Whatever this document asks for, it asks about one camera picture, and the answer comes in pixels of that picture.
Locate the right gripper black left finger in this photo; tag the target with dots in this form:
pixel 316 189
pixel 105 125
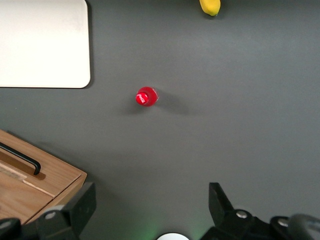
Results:
pixel 75 215

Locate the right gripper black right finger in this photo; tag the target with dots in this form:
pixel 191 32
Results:
pixel 225 220

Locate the wooden drawer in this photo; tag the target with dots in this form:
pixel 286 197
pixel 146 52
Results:
pixel 50 162
pixel 50 185

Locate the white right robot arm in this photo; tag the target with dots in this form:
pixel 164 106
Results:
pixel 173 237

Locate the wooden drawer cabinet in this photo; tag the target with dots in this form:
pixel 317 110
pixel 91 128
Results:
pixel 22 202

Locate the wooden drawer at cabinet base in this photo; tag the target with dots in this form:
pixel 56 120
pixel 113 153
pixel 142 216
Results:
pixel 50 162

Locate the small red cola bottle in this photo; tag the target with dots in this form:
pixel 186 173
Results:
pixel 147 96

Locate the beige plastic tray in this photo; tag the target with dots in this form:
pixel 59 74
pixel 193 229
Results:
pixel 42 42

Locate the yellow lemon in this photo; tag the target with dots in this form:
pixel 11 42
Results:
pixel 210 6

